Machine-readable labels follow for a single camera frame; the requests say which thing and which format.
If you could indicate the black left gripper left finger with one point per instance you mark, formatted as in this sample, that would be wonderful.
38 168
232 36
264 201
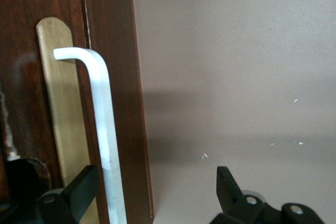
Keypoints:
76 195

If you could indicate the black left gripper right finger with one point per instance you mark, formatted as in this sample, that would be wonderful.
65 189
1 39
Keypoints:
231 195

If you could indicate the dark wooden cabinet box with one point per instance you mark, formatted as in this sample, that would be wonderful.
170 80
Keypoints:
118 77

